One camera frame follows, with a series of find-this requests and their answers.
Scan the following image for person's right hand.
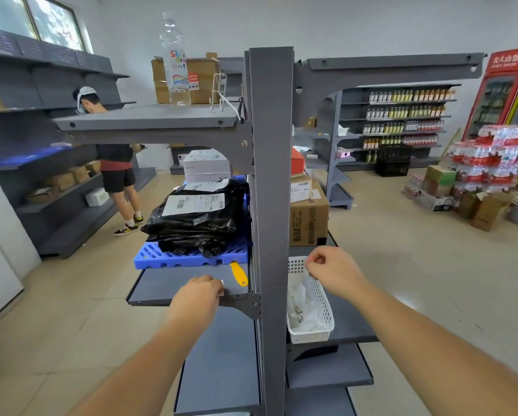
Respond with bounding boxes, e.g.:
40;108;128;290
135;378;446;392
304;246;370;302

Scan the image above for person's left hand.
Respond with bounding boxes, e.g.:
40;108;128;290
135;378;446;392
167;274;225;339

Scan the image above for grey metal gondola shelf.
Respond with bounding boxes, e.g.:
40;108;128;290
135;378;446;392
53;46;488;416

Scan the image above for person's right forearm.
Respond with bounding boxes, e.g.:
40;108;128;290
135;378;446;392
350;279;518;416

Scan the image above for person's left forearm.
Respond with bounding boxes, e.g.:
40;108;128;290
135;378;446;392
68;315;219;416

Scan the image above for white plastic mesh basket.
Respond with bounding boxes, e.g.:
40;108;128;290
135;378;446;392
287;255;336;345

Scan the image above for yellow plastic scraper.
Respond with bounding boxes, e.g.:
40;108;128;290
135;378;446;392
229;262;249;287

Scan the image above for printed brown cardboard box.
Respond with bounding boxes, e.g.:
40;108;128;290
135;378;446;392
289;179;330;247

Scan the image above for pile of white paper scraps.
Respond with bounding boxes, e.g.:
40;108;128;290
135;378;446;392
288;277;320;333

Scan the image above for black plastic parcel bags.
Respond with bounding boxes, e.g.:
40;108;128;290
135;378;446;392
141;179;247;258

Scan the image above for small labelled cardboard box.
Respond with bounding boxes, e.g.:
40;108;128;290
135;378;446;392
290;175;313;204

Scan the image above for small shrink-wrapped bottle pack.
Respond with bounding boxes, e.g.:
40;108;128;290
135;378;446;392
404;175;424;199

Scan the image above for red box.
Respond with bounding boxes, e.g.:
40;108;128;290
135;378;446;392
291;147;306;176

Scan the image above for white printed carton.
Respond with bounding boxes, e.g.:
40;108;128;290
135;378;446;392
416;188;457;212

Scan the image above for black plastic crate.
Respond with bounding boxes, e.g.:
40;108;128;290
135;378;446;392
374;144;414;177

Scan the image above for green cardboard box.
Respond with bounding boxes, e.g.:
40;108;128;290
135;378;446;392
425;165;458;186

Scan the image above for white cardboard carton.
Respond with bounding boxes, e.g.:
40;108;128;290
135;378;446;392
182;149;232;183

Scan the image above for small white box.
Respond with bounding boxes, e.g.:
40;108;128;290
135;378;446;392
85;187;111;207

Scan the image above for grey shelving with bottles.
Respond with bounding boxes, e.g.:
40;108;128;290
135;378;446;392
339;84;462;172

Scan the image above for open brown cardboard box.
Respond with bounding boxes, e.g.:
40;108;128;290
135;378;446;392
471;192;513;232

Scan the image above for rows of small bottles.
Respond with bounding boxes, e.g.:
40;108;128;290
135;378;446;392
362;88;457;164

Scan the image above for stack of water bottle packs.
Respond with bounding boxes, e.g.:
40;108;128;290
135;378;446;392
447;124;518;198

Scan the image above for flat open cardboard box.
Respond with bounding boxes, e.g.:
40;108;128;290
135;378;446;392
25;188;56;204

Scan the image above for clear plastic water bottle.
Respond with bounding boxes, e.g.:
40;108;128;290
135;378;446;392
159;12;192;107

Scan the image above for large brown cardboard box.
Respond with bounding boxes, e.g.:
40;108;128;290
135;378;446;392
150;55;221;105

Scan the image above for red drinks fridge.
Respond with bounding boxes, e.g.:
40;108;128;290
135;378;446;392
461;46;518;142

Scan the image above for dark framed window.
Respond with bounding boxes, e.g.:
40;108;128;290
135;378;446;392
0;0;86;53

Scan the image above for metal wire holder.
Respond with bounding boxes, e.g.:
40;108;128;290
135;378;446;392
210;72;228;112

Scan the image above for grey wall shelving unit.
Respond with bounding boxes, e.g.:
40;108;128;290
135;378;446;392
0;25;157;259

